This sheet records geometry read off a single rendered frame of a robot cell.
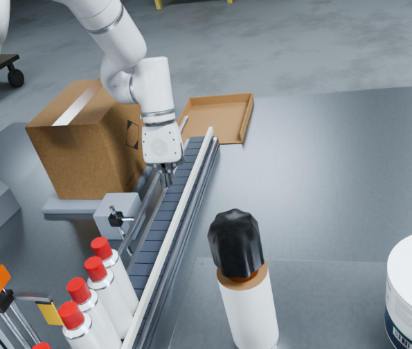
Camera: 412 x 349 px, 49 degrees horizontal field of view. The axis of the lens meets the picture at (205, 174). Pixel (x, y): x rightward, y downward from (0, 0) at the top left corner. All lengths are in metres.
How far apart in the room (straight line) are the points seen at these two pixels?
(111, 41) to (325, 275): 0.66
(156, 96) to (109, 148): 0.25
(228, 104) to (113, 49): 0.89
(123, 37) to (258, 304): 0.58
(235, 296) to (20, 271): 0.74
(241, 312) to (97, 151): 0.69
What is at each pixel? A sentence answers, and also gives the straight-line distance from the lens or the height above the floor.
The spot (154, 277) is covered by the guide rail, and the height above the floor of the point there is 0.91.
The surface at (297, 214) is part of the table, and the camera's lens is 1.22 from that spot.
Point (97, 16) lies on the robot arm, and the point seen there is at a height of 1.44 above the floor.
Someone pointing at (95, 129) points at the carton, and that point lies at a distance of 1.26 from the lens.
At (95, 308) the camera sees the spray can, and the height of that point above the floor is 1.03.
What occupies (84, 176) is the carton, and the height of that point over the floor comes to 0.94.
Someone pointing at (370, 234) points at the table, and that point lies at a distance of 1.17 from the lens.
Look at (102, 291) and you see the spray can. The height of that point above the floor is 1.03.
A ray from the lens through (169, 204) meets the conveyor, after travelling 1.26.
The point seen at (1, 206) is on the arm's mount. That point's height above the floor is 0.88.
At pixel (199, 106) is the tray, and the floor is 0.83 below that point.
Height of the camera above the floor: 1.64
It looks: 35 degrees down
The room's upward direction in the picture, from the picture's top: 13 degrees counter-clockwise
